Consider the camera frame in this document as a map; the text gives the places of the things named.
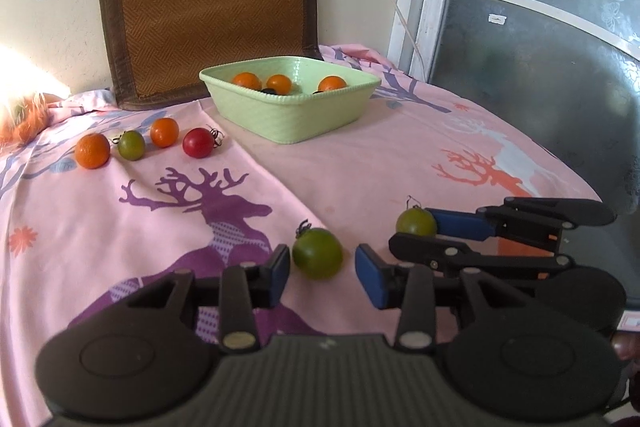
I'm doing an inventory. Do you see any orange tangerine back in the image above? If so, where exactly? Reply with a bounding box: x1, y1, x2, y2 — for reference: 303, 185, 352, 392
317, 75, 347, 92

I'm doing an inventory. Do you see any green tomato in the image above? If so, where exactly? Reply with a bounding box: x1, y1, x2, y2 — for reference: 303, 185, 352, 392
292, 220, 344, 281
112, 130, 145, 161
395, 196, 437, 237

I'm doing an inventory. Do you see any small orange tomato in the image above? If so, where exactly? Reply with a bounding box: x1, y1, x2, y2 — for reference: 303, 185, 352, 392
150, 117, 180, 148

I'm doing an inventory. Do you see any green tomato back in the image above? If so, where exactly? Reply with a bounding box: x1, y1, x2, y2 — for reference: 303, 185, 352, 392
112, 130, 145, 161

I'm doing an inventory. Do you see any green plastic basket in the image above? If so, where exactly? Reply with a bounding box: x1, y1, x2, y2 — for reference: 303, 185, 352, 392
200, 56, 381, 144

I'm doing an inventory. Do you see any orange tangerine front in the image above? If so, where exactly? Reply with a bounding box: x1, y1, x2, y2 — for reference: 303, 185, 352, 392
231, 72, 262, 91

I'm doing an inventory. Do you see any large orange tangerine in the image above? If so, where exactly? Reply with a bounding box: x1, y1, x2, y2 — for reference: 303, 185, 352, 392
74, 133, 111, 169

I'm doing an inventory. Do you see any red tomato with stem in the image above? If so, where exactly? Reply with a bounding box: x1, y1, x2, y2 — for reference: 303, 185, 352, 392
182, 127, 224, 158

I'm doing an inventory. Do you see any frosted glass door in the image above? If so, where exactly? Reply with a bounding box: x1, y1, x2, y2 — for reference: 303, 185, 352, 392
388, 0, 639, 215

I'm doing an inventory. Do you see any pink deer print bedsheet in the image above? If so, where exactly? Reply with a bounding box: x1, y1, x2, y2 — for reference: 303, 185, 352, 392
1, 46, 593, 426

